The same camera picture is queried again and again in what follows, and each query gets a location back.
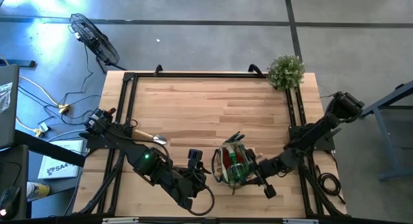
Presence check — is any black computer mouse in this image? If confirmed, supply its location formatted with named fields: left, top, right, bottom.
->
left=0, top=185, right=21, bottom=220

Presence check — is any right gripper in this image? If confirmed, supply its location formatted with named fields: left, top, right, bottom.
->
left=245, top=147, right=287, bottom=200

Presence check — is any coiled black cable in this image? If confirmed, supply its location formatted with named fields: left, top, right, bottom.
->
left=315, top=164, right=347, bottom=205

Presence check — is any white cardboard box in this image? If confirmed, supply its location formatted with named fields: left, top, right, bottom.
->
left=37, top=139, right=85, bottom=181

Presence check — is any clear plastic bag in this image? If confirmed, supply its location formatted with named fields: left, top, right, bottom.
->
left=0, top=81, right=14, bottom=114

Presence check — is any black desk beam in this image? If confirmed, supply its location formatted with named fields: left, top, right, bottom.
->
left=14, top=129, right=86, bottom=168

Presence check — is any yellow spray can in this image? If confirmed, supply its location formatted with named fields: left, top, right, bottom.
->
left=26, top=181, right=51, bottom=200

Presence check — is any black flat bar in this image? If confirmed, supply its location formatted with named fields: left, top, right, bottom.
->
left=0, top=59, right=37, bottom=69

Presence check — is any green plastic spray bottle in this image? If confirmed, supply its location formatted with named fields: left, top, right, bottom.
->
left=229, top=161, right=252, bottom=183

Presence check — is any black side desk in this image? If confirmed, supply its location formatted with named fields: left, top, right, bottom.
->
left=0, top=144, right=30, bottom=220

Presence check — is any black aluminium table frame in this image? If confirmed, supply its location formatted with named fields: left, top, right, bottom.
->
left=72, top=64, right=348, bottom=218

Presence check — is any cream teal-trimmed gardening bag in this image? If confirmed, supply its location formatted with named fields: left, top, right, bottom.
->
left=211, top=130, right=259, bottom=191

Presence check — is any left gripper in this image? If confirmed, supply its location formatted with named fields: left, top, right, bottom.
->
left=161, top=148, right=213, bottom=211

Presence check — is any blue-grey metal table frame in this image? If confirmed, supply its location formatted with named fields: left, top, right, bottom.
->
left=355, top=79, right=413, bottom=181

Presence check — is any black floor fan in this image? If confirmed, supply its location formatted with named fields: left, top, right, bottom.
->
left=68, top=12, right=128, bottom=72

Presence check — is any white power cable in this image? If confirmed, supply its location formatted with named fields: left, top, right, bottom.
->
left=17, top=74, right=62, bottom=106

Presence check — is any black fan power cable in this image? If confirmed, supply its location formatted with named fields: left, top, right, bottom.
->
left=59, top=44, right=95, bottom=106

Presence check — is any round steel trowel wooden handle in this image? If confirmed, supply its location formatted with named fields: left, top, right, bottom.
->
left=134, top=128, right=168, bottom=146

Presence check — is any white rounded bar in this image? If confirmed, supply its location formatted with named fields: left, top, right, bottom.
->
left=102, top=217, right=140, bottom=224
left=281, top=218, right=321, bottom=224

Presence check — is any yellow power plug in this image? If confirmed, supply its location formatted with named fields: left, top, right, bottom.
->
left=57, top=103, right=72, bottom=116
left=33, top=123, right=50, bottom=139

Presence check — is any green potted plant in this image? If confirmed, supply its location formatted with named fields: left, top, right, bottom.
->
left=266, top=54, right=306, bottom=92

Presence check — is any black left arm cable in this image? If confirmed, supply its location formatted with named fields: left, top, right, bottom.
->
left=185, top=172, right=216, bottom=217

